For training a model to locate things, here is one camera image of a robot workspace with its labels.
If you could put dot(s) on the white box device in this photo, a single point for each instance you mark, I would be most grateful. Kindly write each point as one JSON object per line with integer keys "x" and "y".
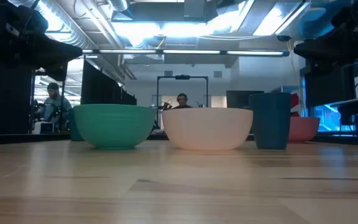
{"x": 43, "y": 127}

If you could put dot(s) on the red object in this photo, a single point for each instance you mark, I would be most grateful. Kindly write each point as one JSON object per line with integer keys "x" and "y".
{"x": 295, "y": 104}

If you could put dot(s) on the dark shelf board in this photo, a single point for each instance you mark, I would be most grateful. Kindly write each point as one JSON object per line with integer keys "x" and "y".
{"x": 356, "y": 105}

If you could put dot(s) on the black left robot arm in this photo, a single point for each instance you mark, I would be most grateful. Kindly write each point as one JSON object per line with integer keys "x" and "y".
{"x": 8, "y": 15}

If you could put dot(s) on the green plastic bowl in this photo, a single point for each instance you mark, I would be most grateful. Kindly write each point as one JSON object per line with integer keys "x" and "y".
{"x": 114, "y": 126}

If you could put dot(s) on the teal plastic cup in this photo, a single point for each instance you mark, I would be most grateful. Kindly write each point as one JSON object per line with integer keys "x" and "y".
{"x": 74, "y": 127}

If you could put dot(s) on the long LED light bar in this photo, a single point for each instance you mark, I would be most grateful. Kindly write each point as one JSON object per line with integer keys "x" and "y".
{"x": 185, "y": 52}

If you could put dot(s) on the pink plastic bowl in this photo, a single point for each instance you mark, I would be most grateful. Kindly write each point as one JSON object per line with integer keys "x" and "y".
{"x": 303, "y": 128}

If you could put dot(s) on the black metal frame rig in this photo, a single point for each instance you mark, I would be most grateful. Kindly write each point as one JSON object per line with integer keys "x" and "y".
{"x": 182, "y": 77}

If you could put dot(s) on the dark blue plastic cup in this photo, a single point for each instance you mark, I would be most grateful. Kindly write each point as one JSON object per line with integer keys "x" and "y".
{"x": 271, "y": 121}

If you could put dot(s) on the black tall panel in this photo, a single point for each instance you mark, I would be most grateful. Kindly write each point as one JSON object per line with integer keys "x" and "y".
{"x": 5, "y": 99}

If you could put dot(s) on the white plastic bowl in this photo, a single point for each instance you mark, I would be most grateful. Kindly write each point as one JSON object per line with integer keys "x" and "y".
{"x": 207, "y": 128}

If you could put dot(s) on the black monitor screen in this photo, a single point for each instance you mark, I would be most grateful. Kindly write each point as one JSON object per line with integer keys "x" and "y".
{"x": 239, "y": 99}

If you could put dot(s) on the black partition panel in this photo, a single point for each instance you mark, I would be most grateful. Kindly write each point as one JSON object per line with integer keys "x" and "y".
{"x": 104, "y": 88}

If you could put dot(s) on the person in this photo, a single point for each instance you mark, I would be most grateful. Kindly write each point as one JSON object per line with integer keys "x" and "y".
{"x": 182, "y": 101}
{"x": 54, "y": 104}

